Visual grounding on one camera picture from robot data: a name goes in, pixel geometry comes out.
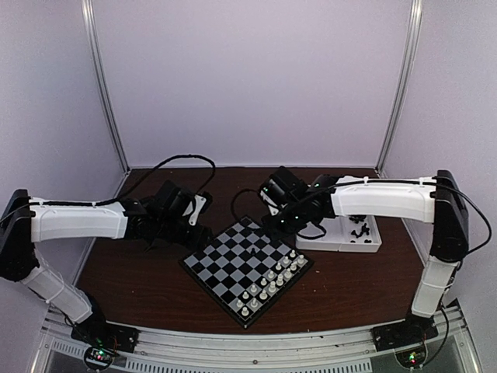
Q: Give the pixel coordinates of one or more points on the white chess piece row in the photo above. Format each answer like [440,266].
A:
[264,287]

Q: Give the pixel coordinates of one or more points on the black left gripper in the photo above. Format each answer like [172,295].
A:
[199,240]

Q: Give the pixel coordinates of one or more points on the front aluminium rail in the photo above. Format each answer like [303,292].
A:
[341,350]

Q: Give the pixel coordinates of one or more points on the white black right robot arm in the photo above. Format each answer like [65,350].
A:
[435,200]

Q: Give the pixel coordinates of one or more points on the aluminium frame post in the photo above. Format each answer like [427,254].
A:
[407,63]
[89,21]

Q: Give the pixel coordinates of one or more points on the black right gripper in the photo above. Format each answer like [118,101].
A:
[274,230]

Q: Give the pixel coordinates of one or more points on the pile of black chess pieces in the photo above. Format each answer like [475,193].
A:
[361,228]

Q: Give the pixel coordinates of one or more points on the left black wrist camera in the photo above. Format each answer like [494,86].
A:
[172,201]

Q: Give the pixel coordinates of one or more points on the left aluminium frame post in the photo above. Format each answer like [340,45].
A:
[89,21]

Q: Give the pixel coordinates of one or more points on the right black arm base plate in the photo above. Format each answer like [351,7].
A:
[411,330]

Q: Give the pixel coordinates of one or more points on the black white chessboard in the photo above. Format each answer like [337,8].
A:
[218,267]

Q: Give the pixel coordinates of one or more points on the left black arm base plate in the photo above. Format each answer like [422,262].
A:
[97,332]

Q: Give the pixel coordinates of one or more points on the white plastic divided tray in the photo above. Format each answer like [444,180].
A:
[337,237]

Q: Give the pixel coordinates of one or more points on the right aluminium frame post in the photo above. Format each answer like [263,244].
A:
[407,63]

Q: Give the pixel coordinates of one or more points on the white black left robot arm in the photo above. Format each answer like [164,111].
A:
[28,220]

